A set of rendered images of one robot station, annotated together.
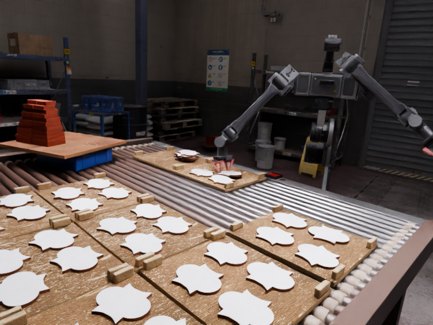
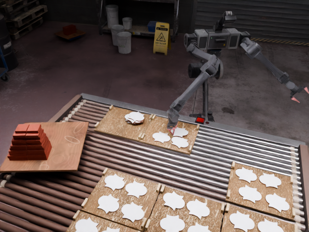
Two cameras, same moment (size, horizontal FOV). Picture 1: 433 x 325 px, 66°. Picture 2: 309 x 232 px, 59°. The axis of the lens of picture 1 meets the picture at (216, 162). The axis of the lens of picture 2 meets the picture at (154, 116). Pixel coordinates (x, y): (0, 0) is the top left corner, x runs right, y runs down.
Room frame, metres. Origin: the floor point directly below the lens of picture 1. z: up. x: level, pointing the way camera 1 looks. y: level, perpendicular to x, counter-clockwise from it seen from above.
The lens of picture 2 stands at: (0.33, 0.82, 2.42)
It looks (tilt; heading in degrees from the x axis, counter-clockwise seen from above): 37 degrees down; 335
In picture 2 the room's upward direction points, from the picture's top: 1 degrees clockwise
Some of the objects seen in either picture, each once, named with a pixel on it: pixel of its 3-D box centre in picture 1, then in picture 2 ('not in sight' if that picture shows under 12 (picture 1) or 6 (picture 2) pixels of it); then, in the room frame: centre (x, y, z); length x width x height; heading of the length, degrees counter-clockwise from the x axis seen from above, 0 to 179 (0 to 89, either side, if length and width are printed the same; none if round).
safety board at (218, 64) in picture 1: (216, 70); not in sight; (7.71, 0.10, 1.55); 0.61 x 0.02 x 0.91; 54
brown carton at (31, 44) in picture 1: (30, 45); not in sight; (5.28, 2.91, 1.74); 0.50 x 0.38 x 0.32; 144
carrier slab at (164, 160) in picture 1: (173, 159); (124, 123); (2.10, 0.28, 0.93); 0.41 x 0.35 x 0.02; 47
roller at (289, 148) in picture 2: (241, 174); (178, 123); (1.95, -0.16, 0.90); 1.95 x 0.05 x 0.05; 47
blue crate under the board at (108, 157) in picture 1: (75, 154); not in sight; (1.93, 0.85, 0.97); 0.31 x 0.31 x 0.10; 68
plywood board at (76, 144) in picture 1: (66, 143); (48, 144); (1.95, 0.91, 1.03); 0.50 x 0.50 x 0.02; 68
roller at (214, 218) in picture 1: (162, 196); (156, 172); (1.51, 0.25, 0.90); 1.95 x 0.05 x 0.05; 47
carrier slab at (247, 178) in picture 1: (219, 175); (170, 134); (1.82, -0.02, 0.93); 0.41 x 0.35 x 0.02; 47
